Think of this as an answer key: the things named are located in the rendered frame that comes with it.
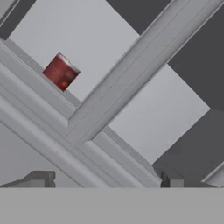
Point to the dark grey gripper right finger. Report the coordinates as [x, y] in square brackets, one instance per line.
[166, 179]

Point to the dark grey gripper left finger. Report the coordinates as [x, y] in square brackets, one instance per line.
[43, 176]

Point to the grey cabinet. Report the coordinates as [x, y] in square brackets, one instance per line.
[43, 116]

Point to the red jam jar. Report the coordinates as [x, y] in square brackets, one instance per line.
[60, 72]

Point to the grey cabinet door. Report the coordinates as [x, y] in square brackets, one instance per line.
[128, 75]

